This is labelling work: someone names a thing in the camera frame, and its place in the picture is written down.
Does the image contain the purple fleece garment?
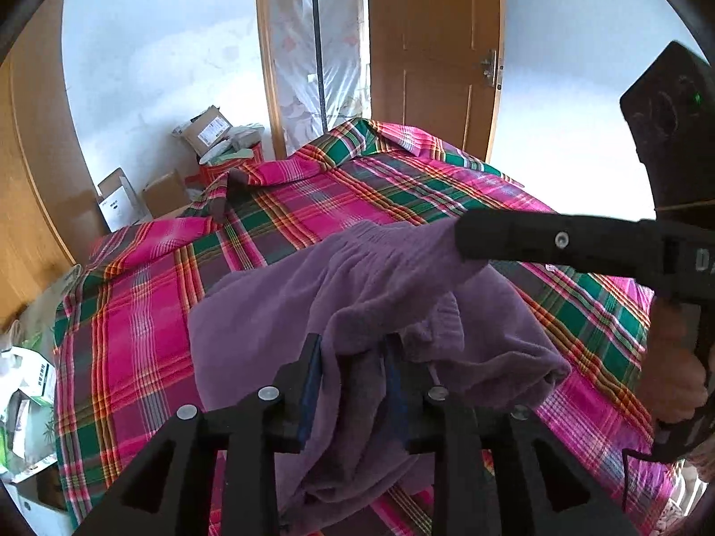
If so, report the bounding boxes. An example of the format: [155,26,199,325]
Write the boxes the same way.
[188,218,571,535]

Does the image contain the right human hand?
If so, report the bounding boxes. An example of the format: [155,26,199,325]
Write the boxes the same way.
[636,297,708,423]

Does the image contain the white small desk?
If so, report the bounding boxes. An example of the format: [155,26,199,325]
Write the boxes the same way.
[1,454,74,535]

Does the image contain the pink green plaid bedsheet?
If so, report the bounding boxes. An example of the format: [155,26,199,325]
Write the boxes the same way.
[55,119,675,535]

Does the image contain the green white medicine box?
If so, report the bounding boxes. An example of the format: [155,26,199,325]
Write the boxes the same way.
[15,347,56,405]

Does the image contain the wooden door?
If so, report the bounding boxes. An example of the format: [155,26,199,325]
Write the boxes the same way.
[368,0,505,161]

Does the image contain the white cardboard box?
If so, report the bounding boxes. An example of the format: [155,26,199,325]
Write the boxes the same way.
[98,168,151,232]

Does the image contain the brown cardboard box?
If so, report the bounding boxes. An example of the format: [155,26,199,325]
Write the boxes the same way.
[142,169,191,219]

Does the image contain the wooden wardrobe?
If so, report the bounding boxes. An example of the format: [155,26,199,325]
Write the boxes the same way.
[1,0,108,326]

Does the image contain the black vertical pole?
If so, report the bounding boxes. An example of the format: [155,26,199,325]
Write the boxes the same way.
[311,0,328,133]

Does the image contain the open cardboard box with label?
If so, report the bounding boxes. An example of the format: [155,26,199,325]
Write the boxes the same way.
[172,105,231,157]

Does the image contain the plastic-wrapped framed panel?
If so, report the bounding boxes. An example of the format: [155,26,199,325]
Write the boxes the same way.
[256,0,371,159]

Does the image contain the metal door handle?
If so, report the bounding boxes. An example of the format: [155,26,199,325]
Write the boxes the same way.
[480,49,499,88]

